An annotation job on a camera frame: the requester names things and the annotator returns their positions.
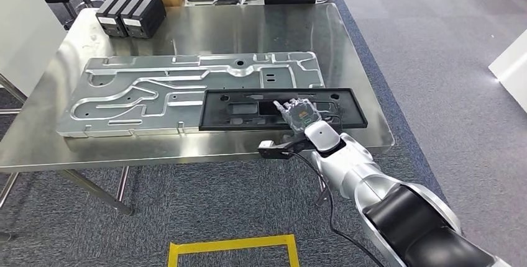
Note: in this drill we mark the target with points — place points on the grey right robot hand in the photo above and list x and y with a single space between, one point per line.
302 115

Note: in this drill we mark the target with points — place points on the black plastic plate part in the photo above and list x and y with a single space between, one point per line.
350 113

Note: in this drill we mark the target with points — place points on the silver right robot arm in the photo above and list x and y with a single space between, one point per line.
370 183

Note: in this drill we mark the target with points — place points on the steel workbench table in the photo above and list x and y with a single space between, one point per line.
247 26

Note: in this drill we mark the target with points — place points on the yellow floor tape square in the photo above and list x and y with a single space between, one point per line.
230 243

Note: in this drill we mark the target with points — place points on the stamped silver metal plate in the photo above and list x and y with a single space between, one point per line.
144 92

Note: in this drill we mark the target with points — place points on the black ribbed box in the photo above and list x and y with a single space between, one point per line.
146 16
111 16

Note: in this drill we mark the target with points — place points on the white block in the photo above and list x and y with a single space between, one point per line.
512 72

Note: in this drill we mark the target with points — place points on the white cabinet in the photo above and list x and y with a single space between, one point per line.
29 30

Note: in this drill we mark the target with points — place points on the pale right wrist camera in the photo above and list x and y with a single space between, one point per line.
269 150

